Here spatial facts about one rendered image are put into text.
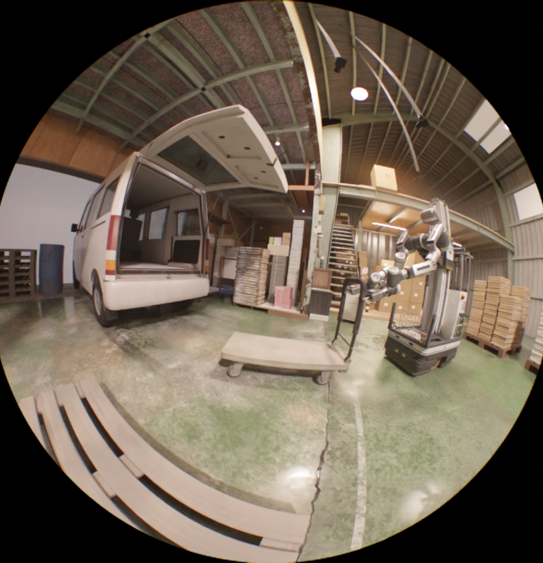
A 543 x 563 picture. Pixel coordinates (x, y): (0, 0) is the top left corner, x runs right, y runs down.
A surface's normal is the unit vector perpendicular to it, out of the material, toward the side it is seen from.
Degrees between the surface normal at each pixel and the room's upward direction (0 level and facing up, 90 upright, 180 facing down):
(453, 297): 90
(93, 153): 90
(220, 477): 0
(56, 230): 90
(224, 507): 0
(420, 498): 0
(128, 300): 93
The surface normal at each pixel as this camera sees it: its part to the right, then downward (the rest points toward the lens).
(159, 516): 0.11, -0.99
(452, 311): -0.99, -0.11
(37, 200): 0.95, 0.13
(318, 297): -0.29, 0.04
